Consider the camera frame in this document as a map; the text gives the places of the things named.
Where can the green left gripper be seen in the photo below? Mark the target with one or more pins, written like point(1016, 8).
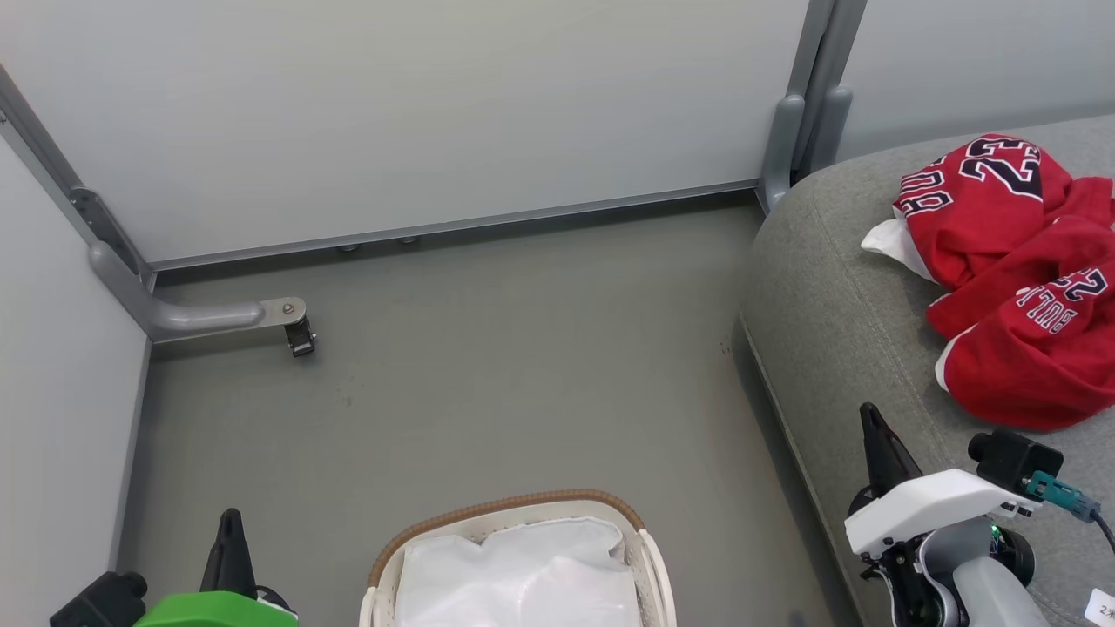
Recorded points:
point(218, 611)

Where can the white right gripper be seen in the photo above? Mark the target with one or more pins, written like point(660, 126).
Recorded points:
point(932, 509)

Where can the red basketball jersey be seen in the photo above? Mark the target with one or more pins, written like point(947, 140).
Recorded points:
point(1019, 287)

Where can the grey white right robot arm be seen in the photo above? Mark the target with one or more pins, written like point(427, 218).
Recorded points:
point(976, 579)

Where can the grey fabric sofa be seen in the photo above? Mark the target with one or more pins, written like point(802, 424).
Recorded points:
point(836, 287)

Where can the black caster wheel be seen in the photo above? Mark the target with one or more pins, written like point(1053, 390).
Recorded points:
point(300, 338)

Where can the grey partition support foot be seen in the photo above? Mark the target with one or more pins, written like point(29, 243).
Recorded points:
point(196, 315)

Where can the white laundry basket brown rim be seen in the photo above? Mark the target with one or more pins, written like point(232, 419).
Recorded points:
point(653, 566)

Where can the white paper tag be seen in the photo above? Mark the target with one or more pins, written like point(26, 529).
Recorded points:
point(1103, 607)

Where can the white cloth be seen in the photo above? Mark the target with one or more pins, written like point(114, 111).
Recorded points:
point(523, 575)

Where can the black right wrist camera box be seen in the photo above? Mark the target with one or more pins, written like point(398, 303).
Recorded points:
point(1015, 457)

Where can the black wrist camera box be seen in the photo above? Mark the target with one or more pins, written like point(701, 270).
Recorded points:
point(1015, 457)
point(100, 603)

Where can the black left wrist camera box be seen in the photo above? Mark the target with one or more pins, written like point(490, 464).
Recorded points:
point(100, 603)

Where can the teal right camera connector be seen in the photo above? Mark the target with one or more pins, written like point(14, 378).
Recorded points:
point(1058, 495)

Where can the black post bracket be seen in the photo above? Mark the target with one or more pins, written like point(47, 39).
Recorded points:
point(104, 228)

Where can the grey double partition post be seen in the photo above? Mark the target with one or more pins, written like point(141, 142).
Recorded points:
point(806, 87)

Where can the grey partition bottom rail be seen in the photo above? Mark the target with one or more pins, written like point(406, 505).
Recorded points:
point(470, 222)

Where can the grey partition corner post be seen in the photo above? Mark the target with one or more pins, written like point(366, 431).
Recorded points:
point(35, 131)

